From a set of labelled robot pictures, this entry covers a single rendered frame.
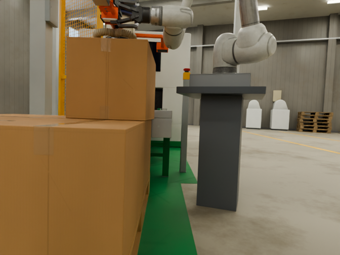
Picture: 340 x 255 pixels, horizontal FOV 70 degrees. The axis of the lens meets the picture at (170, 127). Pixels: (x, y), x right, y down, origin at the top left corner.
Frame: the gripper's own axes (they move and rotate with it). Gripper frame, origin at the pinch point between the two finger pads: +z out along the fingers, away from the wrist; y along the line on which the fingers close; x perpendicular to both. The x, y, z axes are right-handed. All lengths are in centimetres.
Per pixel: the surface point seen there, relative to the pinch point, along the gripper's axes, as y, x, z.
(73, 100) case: 44.0, -1.8, 16.1
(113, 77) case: 31.9, -2.4, -3.6
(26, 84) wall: -45, 896, 544
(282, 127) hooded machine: 81, 967, -568
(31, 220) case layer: 77, -64, 2
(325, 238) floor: 106, -9, -112
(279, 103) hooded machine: -25, 975, -552
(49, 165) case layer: 63, -64, -2
